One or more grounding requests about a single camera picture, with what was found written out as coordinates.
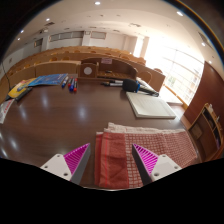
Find red white checked towel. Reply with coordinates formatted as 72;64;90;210
94;122;199;190

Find wooden desk organizer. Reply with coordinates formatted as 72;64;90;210
79;57;138;81

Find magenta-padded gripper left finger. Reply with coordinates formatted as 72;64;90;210
39;142;92;186

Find stack of papers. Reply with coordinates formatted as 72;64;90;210
136;77;158;93

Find blue marker pen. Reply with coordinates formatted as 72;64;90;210
68;77;75;92
61;76;70;89

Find black silver pen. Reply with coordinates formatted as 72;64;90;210
100;79;123;88

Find wooden chair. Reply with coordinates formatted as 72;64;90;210
137;70;153;85

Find white book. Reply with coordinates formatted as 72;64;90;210
125;91;177;120

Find yellow book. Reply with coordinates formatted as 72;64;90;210
7;78;37;100

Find black microphone with blue ring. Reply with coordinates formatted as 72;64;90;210
121;78;160;98

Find rows of wooden auditorium desks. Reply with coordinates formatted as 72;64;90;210
0;45;167;104

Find wooden shelf unit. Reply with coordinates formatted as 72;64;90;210
189;102;224;161

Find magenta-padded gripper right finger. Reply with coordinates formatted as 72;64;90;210
131;143;183;187

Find white leaflet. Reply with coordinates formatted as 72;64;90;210
0;98;16;125

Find ceiling lights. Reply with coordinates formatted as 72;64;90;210
18;0;213;64

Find black whiteboard eraser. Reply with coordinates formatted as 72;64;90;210
15;87;34;102

